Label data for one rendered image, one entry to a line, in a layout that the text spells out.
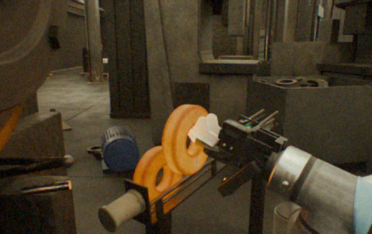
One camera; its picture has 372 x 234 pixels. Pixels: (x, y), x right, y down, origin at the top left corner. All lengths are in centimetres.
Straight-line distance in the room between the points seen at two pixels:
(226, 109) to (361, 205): 242
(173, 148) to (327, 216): 30
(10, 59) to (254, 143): 43
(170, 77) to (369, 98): 171
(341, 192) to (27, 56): 46
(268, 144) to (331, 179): 12
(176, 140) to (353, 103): 215
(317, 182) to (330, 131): 203
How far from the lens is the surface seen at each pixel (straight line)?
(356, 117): 268
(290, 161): 54
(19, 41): 30
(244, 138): 55
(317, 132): 249
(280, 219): 101
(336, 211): 54
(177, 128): 60
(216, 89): 286
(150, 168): 71
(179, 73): 293
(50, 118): 73
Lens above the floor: 102
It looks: 14 degrees down
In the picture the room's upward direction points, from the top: straight up
